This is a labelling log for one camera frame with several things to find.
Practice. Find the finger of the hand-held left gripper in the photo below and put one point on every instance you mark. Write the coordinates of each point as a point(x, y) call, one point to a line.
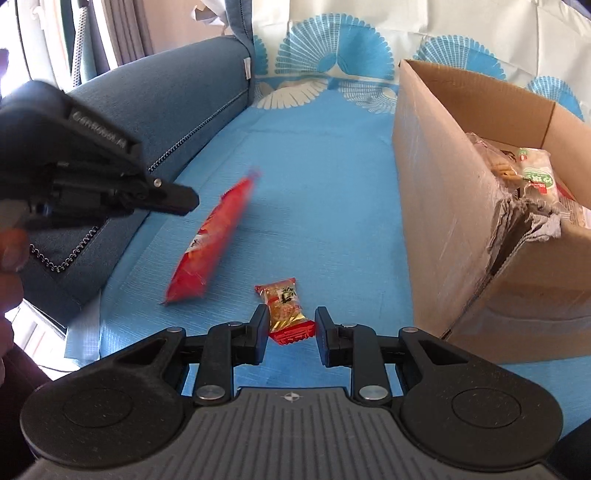
point(173, 198)

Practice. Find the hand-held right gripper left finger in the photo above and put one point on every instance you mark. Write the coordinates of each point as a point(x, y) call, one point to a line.
point(259, 334)

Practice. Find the blue fan-print cloth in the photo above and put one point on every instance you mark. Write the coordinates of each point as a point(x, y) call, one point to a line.
point(323, 161)

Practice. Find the clear cookie bag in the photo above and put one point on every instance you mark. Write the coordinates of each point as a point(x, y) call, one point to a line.
point(496, 161)

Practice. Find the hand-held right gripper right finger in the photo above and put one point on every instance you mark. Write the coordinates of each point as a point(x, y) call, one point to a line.
point(324, 337)

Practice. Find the grey curtain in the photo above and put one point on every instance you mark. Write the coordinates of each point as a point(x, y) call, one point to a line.
point(127, 32)

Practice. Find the clear packet green label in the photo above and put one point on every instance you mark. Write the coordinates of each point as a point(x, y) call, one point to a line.
point(539, 177)

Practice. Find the brown cardboard box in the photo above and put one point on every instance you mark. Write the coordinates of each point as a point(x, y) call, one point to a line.
point(443, 194)

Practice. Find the small red gold snack packet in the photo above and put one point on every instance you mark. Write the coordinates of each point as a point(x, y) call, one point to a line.
point(285, 307)

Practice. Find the person's left hand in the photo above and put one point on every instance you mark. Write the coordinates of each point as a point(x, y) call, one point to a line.
point(11, 251)

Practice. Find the long red snack packet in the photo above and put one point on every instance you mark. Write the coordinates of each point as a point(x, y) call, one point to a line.
point(210, 240)

